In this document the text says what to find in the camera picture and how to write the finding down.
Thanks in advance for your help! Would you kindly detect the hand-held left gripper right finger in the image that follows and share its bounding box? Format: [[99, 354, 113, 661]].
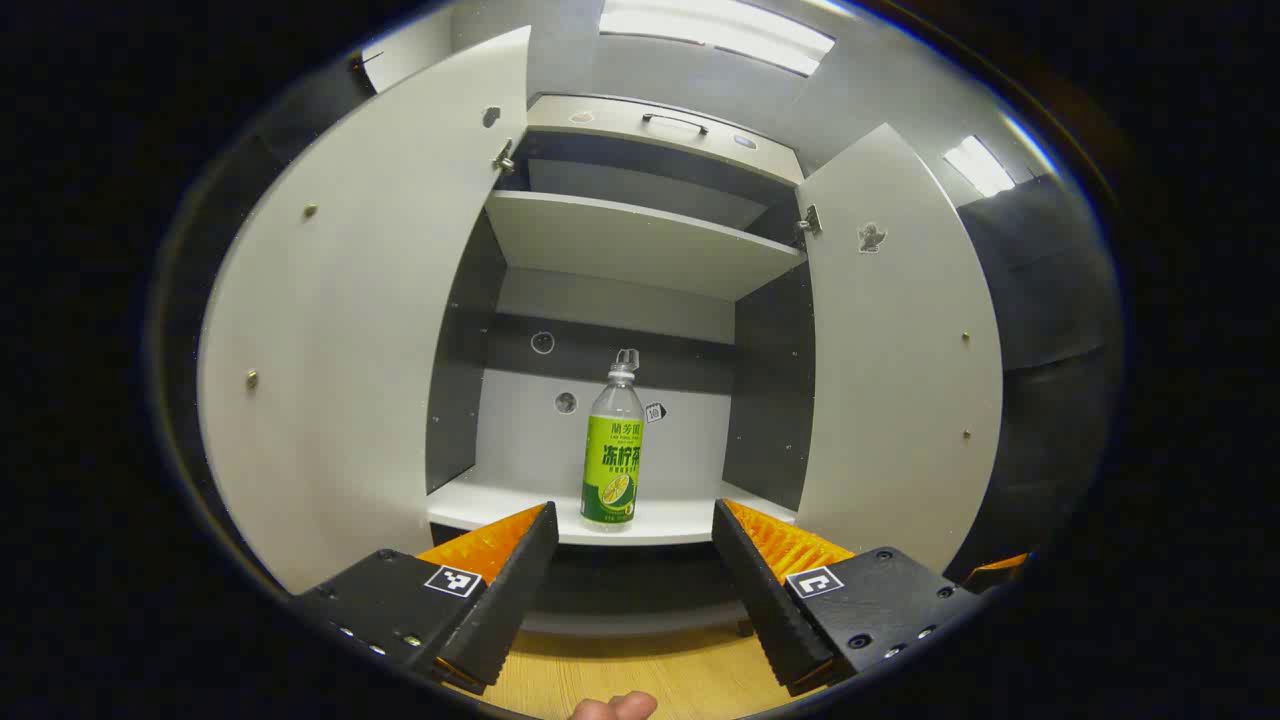
[[712, 498, 986, 698]]

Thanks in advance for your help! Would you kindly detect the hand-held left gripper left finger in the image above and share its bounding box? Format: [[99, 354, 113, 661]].
[[290, 502, 561, 696]]

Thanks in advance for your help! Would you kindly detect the green label bottle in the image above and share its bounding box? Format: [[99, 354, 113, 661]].
[[580, 348, 646, 531]]

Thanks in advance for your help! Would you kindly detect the white cabinet door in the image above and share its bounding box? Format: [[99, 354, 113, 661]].
[[795, 123, 1004, 576], [197, 25, 531, 593]]

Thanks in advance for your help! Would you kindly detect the white cabinet shelf board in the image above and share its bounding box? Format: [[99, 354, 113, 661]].
[[485, 190, 807, 303]]

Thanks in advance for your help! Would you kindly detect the white cabinet drawer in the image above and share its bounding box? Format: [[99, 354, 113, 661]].
[[525, 95, 804, 187]]

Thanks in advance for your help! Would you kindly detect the black backdrop cloth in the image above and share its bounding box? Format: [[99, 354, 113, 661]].
[[150, 55, 1123, 591]]

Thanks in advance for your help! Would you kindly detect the small ceiling light panel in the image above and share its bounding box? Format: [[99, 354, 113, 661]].
[[943, 135, 1017, 199]]

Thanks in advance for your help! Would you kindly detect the large ceiling light panel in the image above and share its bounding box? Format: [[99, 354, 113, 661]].
[[600, 0, 836, 77]]

